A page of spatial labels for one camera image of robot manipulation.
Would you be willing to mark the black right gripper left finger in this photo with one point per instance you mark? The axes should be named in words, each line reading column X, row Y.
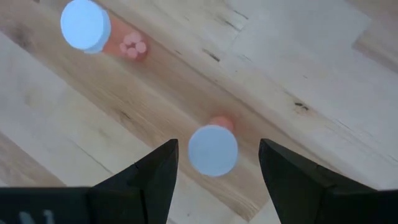
column 149, row 193

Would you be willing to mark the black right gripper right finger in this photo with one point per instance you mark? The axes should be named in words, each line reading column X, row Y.
column 295, row 186

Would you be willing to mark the small pink pill bottle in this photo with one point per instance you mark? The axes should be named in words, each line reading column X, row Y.
column 213, row 152
column 84, row 25

